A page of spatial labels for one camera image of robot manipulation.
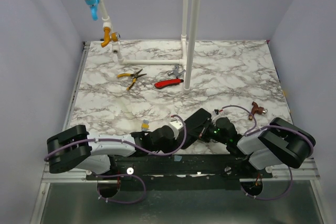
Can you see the yellow handled pliers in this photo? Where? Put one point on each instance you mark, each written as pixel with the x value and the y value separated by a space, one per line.
pixel 134 77

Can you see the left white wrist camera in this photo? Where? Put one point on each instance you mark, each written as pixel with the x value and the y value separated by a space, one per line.
pixel 176 126

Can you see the red utility knife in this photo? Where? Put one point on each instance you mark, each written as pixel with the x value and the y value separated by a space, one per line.
pixel 168 83

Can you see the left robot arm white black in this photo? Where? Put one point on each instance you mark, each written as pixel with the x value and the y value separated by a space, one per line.
pixel 75 148

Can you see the orange faucet tap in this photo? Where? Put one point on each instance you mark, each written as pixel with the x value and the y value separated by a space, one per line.
pixel 109 37

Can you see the blue faucet tap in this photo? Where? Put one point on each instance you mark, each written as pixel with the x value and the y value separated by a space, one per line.
pixel 93 5

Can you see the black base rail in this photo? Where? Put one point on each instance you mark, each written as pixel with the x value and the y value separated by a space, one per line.
pixel 184 172

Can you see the yellow grey hair clips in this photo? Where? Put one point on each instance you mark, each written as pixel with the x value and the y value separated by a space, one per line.
pixel 145 125

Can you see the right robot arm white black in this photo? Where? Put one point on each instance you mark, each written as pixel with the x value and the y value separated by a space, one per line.
pixel 279 142

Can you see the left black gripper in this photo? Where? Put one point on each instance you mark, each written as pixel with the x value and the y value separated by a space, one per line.
pixel 175 144

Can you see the black fabric tool case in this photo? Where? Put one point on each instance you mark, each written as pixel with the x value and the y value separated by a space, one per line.
pixel 195 127

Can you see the brown faucet tap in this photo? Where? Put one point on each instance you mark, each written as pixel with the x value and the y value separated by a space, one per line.
pixel 256 109

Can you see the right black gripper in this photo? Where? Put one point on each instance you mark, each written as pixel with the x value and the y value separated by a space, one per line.
pixel 207 128

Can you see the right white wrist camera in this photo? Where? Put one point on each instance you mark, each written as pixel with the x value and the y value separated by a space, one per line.
pixel 218 113

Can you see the white PVC pipe frame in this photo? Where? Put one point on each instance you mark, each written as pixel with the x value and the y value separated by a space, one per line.
pixel 188 40

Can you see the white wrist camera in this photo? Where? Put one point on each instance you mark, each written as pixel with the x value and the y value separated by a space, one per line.
pixel 218 113
pixel 176 126

